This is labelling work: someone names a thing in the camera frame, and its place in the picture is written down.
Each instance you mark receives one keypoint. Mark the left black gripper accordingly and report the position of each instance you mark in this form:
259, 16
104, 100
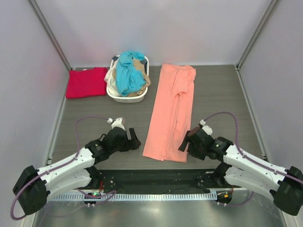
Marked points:
135, 142

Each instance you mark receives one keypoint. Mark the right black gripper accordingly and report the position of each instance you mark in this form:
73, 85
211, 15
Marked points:
195, 153

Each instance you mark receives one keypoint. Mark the salmon pink t-shirt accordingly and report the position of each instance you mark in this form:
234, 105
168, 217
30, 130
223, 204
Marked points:
172, 111

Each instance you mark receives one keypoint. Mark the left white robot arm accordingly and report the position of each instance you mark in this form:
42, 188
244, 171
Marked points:
35, 187

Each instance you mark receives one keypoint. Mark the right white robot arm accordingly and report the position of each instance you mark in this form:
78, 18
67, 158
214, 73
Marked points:
239, 168

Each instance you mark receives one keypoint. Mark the white perforated laundry basket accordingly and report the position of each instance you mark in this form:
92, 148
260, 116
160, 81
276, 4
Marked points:
125, 99

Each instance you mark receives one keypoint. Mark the turquoise blue t-shirt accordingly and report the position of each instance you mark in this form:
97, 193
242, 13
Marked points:
128, 78

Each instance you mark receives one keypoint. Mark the white t-shirt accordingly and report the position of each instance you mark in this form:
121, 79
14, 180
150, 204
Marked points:
110, 79

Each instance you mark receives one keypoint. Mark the folded red t-shirt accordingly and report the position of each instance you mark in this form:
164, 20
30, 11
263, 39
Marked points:
86, 83

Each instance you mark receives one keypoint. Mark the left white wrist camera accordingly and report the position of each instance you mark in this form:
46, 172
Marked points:
116, 123

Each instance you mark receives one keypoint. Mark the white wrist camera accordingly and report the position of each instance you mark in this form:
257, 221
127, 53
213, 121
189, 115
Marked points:
116, 123
207, 129

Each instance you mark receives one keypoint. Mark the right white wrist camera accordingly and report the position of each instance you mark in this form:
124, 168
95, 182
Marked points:
207, 129

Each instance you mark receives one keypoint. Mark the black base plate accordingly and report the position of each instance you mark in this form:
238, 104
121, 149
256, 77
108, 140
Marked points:
118, 179

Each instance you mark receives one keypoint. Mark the white slotted cable duct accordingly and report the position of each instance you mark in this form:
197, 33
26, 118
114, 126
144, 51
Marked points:
77, 196

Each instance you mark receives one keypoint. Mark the right aluminium corner post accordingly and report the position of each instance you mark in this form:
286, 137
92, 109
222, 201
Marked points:
258, 31

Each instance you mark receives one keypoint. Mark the aluminium corner post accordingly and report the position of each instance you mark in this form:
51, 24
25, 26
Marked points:
258, 31
43, 21

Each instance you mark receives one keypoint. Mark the left aluminium corner post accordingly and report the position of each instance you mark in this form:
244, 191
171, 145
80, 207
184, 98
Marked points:
43, 21

